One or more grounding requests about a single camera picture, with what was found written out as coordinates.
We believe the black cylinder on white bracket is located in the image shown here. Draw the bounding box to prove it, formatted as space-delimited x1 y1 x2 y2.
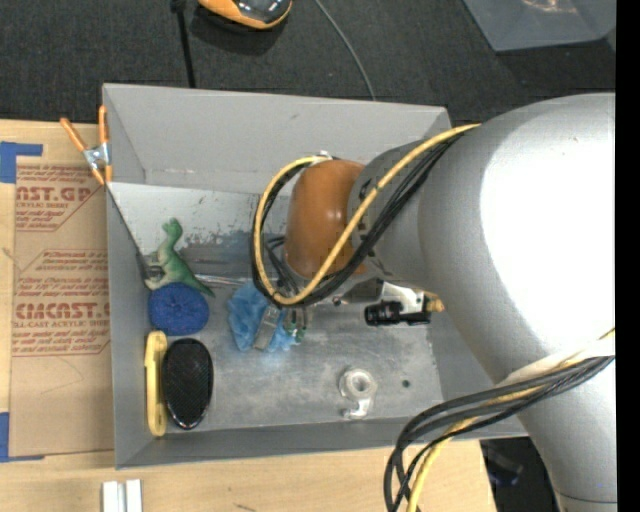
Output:
364 281 445 329

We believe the green toy dinosaur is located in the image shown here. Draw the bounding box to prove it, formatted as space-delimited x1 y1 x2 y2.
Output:
143 217 217 299

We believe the yellow flat plastic handle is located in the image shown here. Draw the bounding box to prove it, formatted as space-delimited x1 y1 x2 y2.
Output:
144 330 169 438

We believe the blue crumpled cloth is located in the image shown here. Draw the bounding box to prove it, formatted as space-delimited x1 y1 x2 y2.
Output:
226 279 302 354

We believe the brown cardboard board red print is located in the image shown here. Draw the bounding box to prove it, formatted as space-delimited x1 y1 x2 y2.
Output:
0 118 117 462

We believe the grey metal bin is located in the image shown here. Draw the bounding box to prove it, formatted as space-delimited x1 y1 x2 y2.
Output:
101 83 527 470

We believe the black oval brush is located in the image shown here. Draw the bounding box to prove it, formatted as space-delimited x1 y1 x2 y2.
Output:
160 338 215 431

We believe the clear plastic hook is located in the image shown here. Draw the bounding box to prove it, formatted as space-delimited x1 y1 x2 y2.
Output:
338 368 379 420

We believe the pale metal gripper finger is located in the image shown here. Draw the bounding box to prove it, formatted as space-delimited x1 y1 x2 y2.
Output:
252 304 281 351

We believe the blue round sponge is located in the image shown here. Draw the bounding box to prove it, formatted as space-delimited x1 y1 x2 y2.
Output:
147 282 211 337

